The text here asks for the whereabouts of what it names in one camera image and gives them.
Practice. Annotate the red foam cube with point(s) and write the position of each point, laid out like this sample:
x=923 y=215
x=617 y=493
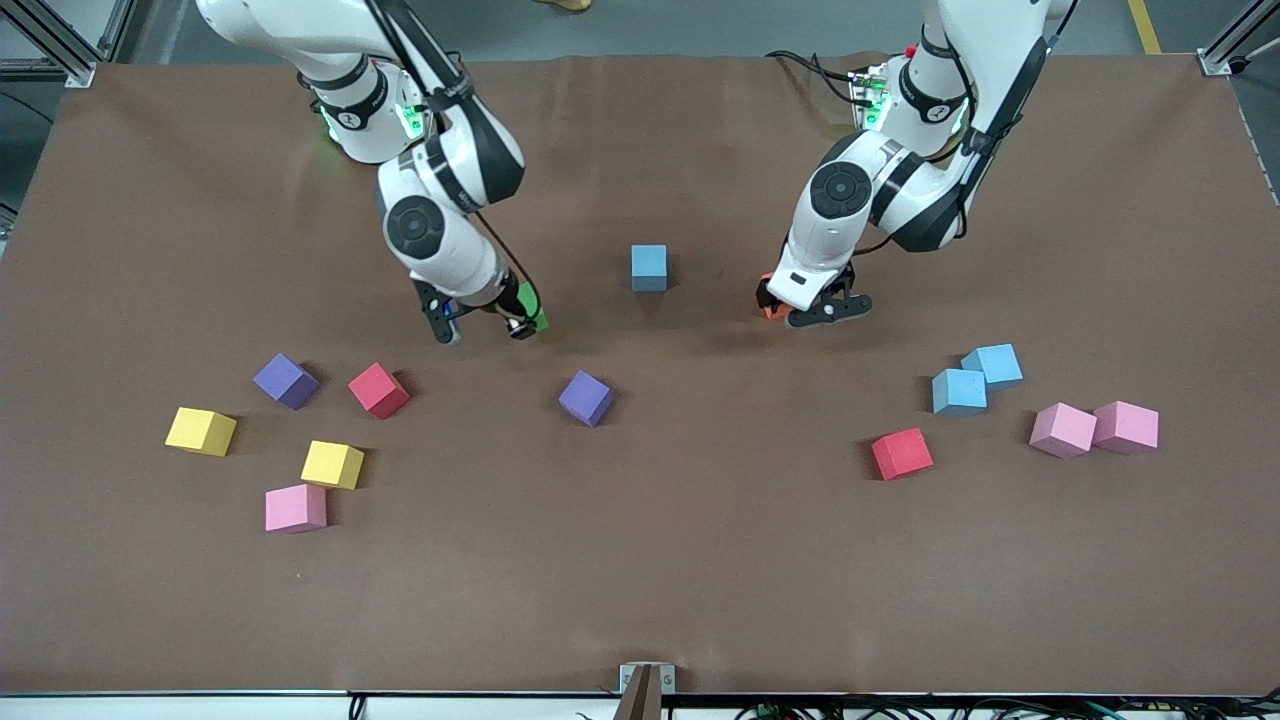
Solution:
x=379 y=390
x=902 y=453

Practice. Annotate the blue foam cube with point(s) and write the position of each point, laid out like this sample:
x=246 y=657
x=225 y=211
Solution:
x=958 y=392
x=998 y=362
x=649 y=262

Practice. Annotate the tan shoe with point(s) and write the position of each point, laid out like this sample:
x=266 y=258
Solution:
x=570 y=4

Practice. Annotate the pink foam cube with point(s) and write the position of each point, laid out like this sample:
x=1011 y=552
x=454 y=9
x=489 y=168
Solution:
x=1063 y=430
x=296 y=508
x=1130 y=427

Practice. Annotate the green foam cube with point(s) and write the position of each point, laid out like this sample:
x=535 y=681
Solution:
x=540 y=320

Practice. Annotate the grey metal bracket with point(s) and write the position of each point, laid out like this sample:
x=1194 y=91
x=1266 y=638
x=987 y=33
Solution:
x=628 y=678

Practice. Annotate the aluminium frame profile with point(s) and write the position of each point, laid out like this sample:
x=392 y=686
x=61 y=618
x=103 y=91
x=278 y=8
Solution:
x=1215 y=60
x=75 y=72

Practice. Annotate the brown camera pole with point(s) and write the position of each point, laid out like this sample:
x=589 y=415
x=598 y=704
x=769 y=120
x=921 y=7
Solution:
x=642 y=702

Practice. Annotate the yellow foam cube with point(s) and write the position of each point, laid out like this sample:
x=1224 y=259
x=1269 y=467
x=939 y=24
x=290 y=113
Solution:
x=333 y=464
x=201 y=431

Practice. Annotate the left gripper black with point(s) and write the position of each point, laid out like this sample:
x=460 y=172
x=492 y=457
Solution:
x=768 y=296

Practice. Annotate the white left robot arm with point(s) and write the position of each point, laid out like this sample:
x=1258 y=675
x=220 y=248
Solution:
x=840 y=200

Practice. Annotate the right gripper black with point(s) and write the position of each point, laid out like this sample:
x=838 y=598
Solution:
x=508 y=301

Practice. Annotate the purple foam cube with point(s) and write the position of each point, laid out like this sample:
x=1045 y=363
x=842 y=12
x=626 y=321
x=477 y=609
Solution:
x=285 y=381
x=586 y=398

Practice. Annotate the orange foam cube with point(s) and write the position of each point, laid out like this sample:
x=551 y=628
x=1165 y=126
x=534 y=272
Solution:
x=770 y=315

